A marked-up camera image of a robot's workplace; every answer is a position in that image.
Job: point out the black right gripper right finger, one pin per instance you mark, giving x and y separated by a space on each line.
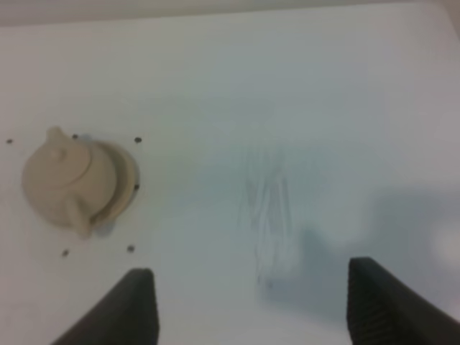
380 309

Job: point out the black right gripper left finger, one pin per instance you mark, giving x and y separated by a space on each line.
127 314

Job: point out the beige teapot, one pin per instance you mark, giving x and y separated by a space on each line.
68 181

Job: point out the beige teapot saucer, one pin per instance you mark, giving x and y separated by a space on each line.
127 180

